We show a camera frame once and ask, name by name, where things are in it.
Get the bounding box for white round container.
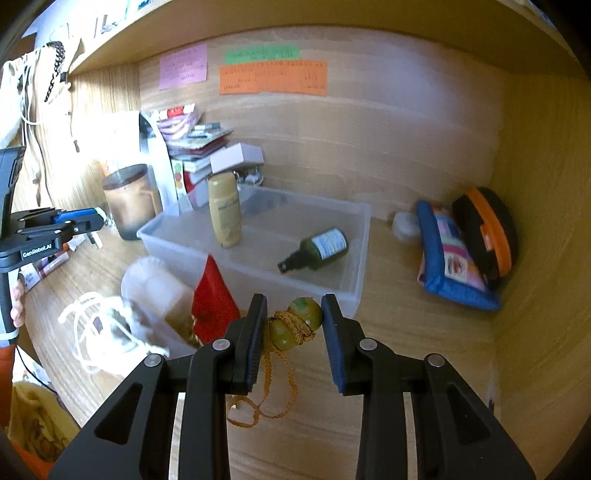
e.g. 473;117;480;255
392;211;422;243

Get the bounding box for brown glass candle jar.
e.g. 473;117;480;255
102;164;162;241

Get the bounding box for red pouch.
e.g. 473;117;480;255
191;255;242;344

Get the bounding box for yellow plastic bottle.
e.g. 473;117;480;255
208;173;243;248

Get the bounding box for fruit print carton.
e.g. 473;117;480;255
170;157;212;197

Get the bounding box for small white box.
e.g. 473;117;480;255
210;143;265;175

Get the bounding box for yellow printed cloth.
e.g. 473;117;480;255
9;382;80;455

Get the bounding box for blue pencil case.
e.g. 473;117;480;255
416;200;502;312

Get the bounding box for stack of flat packets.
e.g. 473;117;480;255
152;105;234;160

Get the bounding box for orange paper note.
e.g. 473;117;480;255
218;60;328;97

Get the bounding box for white cloth bag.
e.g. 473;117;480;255
0;46;70;145

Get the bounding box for green paper note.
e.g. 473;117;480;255
225;45;301;66

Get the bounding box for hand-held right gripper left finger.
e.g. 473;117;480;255
48;293;269;480

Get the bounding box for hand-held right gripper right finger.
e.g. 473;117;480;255
321;294;536;480

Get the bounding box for black orange zip case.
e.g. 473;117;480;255
451;187;519;283

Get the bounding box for wooden desktop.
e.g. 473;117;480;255
14;203;505;480

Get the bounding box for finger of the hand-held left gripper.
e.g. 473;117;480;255
18;218;105;247
11;208;108;227

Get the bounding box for clear plastic storage bin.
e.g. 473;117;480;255
137;185;372;319

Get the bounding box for dark green spray bottle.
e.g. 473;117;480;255
277;227;349;275

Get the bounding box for wooden shelf board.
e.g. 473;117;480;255
69;0;591;79

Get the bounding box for pink paper note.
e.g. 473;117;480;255
159;44;209;90

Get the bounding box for small printed packets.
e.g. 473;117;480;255
25;244;71;289

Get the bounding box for white drawstring bag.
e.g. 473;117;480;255
58;291;172;385

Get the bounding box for person's left hand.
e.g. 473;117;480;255
10;279;27;328

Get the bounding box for black chain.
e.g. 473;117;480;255
44;41;66;103

